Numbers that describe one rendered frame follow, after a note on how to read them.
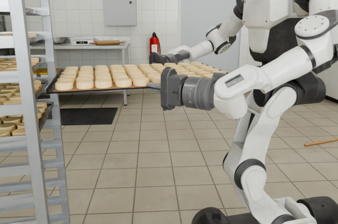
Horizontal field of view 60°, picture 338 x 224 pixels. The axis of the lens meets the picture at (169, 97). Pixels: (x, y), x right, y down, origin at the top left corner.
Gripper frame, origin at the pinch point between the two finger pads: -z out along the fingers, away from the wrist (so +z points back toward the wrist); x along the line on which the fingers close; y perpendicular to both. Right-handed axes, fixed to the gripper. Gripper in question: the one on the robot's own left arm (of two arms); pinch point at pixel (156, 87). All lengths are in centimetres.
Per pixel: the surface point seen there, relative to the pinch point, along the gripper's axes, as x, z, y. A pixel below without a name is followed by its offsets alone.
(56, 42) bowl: -7, -327, -223
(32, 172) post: -21.8, -23.3, 27.5
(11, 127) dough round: -12.3, -38.1, 23.5
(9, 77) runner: 4.6, -27.8, 27.9
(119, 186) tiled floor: -100, -86, -79
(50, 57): 6, -54, -5
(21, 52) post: 11.5, -22.7, 27.1
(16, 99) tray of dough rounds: -3.1, -34.1, 23.2
